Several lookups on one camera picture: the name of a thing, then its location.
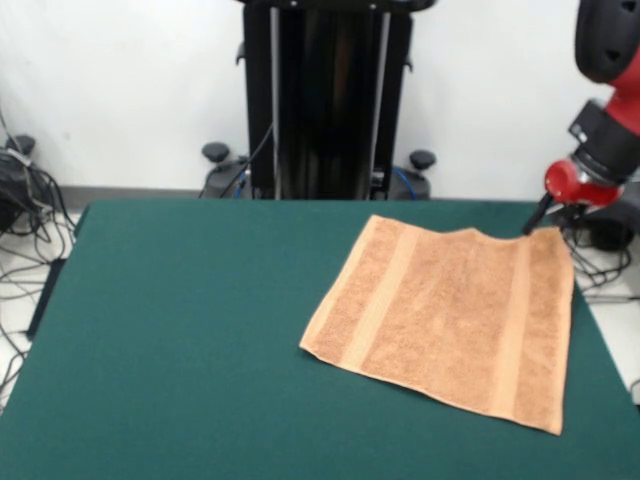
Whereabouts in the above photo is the tan terry towel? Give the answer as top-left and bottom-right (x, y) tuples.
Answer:
(298, 213), (576, 435)

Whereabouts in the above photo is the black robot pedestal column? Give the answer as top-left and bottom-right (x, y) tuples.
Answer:
(233, 0), (436, 201)

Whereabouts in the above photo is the black pedestal foot knob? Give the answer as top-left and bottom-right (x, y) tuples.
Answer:
(199, 142), (251, 200)
(372, 149), (436, 201)

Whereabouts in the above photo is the black stand base foot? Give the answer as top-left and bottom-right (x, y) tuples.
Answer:
(0, 134), (66, 236)
(574, 179), (640, 251)

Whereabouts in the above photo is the dark green table cloth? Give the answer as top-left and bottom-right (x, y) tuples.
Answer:
(0, 199), (640, 480)

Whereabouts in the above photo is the floor cable tangle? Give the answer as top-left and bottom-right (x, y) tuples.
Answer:
(549, 204), (640, 306)
(0, 164), (76, 416)

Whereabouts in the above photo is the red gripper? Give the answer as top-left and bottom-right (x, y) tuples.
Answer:
(521, 158), (625, 237)

